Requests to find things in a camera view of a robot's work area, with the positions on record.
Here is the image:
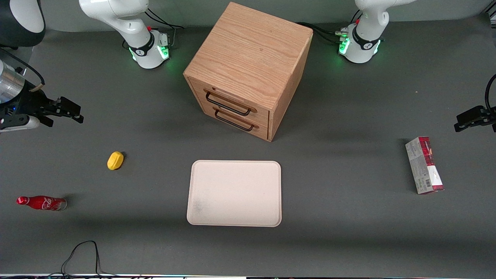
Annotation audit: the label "red coke bottle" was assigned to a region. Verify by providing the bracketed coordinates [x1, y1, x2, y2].
[16, 195, 68, 212]

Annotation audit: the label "thin black looped cable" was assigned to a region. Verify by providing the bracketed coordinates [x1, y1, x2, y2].
[46, 240, 117, 277]

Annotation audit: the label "grey and red carton box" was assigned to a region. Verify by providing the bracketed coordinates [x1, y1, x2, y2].
[405, 136, 444, 195]

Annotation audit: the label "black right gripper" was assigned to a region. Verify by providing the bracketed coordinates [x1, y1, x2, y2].
[0, 90, 84, 127]

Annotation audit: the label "yellow toy lemon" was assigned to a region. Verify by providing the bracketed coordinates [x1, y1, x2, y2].
[107, 151, 124, 171]

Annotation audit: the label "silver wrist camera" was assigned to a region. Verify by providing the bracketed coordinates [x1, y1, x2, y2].
[0, 115, 41, 133]

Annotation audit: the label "wooden drawer with long handle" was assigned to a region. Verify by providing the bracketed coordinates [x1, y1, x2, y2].
[192, 79, 270, 125]

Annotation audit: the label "oak wooden drawer cabinet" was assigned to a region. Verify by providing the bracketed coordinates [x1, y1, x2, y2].
[183, 2, 313, 142]

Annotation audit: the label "beige plastic tray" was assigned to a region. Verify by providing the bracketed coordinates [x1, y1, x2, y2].
[186, 160, 282, 227]

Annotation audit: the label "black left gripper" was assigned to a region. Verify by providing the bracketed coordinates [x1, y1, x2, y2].
[454, 106, 496, 133]

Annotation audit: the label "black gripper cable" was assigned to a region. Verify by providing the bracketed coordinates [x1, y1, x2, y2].
[485, 74, 496, 113]

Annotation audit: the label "black right arm base cable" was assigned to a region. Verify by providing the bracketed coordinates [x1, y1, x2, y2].
[144, 8, 185, 49]

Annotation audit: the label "black arm base cable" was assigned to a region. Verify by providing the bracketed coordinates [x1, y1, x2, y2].
[296, 22, 349, 44]
[144, 8, 185, 49]

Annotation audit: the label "black left arm base cable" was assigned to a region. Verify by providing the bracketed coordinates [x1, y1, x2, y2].
[296, 22, 349, 44]

